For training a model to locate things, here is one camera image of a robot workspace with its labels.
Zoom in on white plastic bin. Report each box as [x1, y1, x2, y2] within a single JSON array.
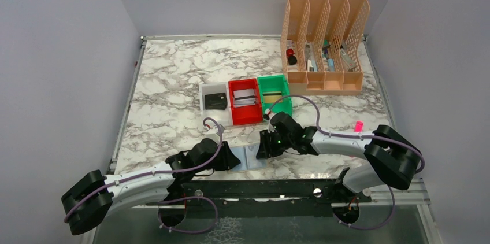
[[198, 82, 233, 127]]

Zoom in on gold credit card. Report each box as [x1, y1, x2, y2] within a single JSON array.
[[262, 91, 283, 103]]

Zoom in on orange mesh file organizer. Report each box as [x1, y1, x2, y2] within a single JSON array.
[[280, 0, 370, 95]]

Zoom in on red black item in organizer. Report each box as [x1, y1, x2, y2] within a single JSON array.
[[285, 48, 298, 65]]

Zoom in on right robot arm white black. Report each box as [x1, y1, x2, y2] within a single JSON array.
[[256, 112, 425, 195]]

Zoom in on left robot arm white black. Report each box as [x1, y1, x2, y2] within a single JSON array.
[[61, 138, 241, 235]]

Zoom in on silver credit card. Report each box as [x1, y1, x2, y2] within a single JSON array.
[[233, 88, 257, 108]]

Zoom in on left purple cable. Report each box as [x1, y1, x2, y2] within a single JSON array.
[[63, 117, 225, 235]]

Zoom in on pink highlighter marker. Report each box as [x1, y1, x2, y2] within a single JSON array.
[[354, 121, 364, 132]]

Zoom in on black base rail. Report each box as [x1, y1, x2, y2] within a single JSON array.
[[153, 179, 352, 218]]

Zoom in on green plastic bin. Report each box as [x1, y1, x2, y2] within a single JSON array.
[[257, 75, 292, 116]]

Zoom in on red plastic bin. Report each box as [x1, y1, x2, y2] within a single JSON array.
[[228, 78, 263, 125]]

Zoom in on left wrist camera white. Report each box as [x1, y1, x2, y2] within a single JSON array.
[[204, 124, 224, 143]]

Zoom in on black credit card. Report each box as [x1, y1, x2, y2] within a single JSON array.
[[204, 92, 228, 110]]

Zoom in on stationery items in organizer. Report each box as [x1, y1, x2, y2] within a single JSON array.
[[305, 40, 358, 72]]

